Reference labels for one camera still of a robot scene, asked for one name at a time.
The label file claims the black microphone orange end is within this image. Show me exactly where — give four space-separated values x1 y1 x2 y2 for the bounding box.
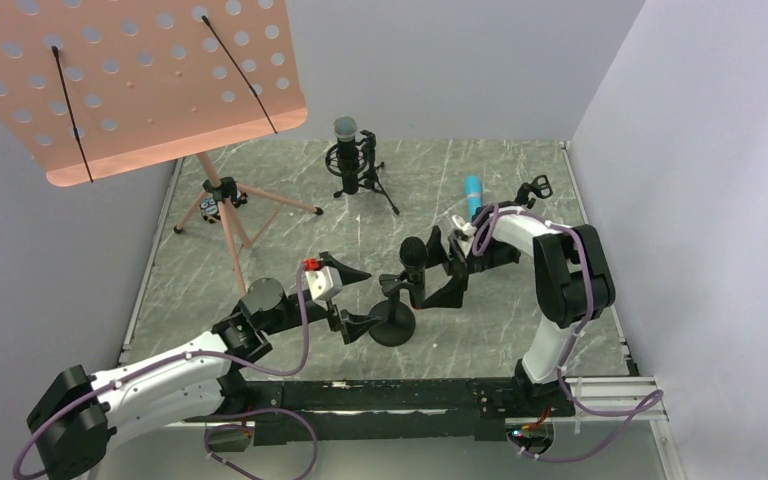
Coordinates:
399 236 428 309

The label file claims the black round-base mic stand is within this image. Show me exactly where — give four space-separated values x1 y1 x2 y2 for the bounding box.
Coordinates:
369 272 416 348

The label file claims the blue microphone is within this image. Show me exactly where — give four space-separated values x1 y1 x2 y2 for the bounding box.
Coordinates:
464 175 483 218

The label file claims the black microphone silver grille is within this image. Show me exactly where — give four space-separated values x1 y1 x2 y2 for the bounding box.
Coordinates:
333 115 360 198

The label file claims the black shock mount tripod stand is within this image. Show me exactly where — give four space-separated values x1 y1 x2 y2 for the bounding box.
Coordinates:
324 115 400 215

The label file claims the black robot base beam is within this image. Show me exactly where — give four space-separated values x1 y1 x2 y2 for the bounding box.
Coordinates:
202 366 575 446

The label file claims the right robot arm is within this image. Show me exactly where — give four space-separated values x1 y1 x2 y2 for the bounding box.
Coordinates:
401 204 616 384

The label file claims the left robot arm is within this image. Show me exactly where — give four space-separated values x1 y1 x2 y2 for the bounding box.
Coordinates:
12 252 374 479

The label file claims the pink perforated music stand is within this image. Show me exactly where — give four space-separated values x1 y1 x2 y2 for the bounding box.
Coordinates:
0 1 308 258

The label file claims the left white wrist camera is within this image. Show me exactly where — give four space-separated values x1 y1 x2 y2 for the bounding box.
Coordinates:
303 258 343 303

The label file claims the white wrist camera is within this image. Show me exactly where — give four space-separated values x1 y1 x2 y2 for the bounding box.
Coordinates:
303 258 343 303
439 214 476 254

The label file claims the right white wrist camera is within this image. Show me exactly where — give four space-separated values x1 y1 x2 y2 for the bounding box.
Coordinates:
439 214 476 254

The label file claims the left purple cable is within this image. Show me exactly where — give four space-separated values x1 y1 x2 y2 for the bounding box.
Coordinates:
11 263 320 480

